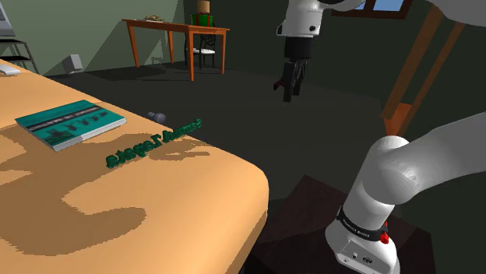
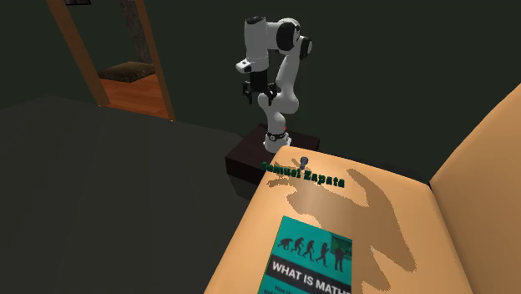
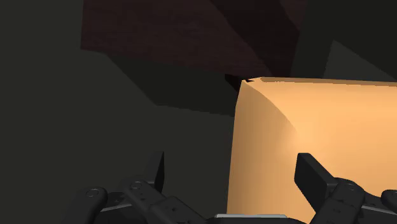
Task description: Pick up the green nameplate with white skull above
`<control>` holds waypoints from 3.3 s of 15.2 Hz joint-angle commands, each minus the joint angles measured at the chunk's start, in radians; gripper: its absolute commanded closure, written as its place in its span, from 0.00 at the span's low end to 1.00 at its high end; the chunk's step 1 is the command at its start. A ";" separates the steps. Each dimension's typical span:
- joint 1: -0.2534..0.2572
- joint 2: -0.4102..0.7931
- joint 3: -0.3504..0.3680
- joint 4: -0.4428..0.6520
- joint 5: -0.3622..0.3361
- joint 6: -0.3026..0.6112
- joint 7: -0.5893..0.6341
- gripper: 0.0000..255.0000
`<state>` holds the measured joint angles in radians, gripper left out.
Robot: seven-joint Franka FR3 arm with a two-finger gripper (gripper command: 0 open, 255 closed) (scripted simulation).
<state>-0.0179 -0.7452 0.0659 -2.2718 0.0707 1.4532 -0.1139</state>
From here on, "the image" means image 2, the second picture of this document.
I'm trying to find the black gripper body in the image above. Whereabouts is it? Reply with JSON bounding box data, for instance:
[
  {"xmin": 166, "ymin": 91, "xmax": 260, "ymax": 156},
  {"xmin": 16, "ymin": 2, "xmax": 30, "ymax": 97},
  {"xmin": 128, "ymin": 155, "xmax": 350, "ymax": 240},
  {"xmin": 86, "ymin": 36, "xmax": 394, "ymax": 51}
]
[{"xmin": 248, "ymin": 69, "xmax": 279, "ymax": 94}]

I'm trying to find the dark robot stand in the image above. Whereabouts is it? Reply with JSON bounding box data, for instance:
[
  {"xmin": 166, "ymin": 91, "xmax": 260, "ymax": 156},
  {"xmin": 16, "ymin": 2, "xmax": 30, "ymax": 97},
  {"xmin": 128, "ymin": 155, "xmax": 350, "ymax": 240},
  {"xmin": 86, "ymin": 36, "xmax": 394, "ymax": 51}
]
[{"xmin": 224, "ymin": 123, "xmax": 321, "ymax": 186}]

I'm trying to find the green letter name sign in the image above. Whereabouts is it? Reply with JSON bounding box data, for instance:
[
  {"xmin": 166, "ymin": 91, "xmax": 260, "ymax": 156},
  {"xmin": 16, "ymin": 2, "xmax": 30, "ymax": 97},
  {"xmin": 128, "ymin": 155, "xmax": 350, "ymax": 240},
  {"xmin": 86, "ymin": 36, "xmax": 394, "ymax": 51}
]
[{"xmin": 260, "ymin": 155, "xmax": 347, "ymax": 190}]

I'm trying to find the dark grey floor cushion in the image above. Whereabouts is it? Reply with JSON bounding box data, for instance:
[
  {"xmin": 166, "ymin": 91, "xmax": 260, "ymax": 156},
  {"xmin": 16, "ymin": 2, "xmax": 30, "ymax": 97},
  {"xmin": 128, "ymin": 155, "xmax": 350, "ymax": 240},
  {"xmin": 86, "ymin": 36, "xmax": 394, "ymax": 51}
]
[{"xmin": 96, "ymin": 60, "xmax": 157, "ymax": 84}]

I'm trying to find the teal book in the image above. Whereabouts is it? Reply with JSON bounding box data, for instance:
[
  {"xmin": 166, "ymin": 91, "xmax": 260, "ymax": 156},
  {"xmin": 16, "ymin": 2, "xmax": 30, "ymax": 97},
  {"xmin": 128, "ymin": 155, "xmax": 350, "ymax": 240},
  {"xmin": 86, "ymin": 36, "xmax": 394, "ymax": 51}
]
[{"xmin": 256, "ymin": 215, "xmax": 354, "ymax": 294}]

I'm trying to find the tan sofa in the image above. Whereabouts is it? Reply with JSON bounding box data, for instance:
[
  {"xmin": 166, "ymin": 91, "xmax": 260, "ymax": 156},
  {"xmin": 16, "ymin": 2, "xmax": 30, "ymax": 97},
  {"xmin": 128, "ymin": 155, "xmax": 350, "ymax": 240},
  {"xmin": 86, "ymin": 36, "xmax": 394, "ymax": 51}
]
[{"xmin": 203, "ymin": 83, "xmax": 521, "ymax": 294}]

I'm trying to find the wooden door frame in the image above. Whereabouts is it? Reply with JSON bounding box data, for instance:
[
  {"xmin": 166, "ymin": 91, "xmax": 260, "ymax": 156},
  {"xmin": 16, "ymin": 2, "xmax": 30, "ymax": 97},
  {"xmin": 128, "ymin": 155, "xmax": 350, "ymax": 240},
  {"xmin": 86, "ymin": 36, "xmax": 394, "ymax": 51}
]
[{"xmin": 44, "ymin": 0, "xmax": 177, "ymax": 122}]

